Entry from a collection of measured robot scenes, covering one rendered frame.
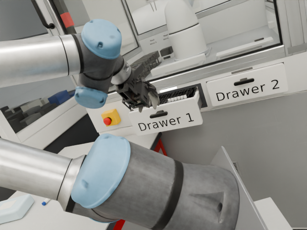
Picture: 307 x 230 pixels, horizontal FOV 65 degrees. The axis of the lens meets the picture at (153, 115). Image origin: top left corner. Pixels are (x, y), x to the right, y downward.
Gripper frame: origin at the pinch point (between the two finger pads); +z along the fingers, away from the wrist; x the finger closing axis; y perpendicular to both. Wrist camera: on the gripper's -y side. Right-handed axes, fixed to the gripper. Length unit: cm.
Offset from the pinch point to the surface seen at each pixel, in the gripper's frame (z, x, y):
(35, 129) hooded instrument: 11, -80, -9
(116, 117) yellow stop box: 17.9, -29.6, -9.2
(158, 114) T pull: 4.9, 0.1, 2.5
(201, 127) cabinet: 31.7, 8.9, -3.3
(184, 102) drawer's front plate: 6.2, 10.3, -1.1
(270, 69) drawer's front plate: 14.7, 41.2, -13.2
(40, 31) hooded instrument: -6, -80, -71
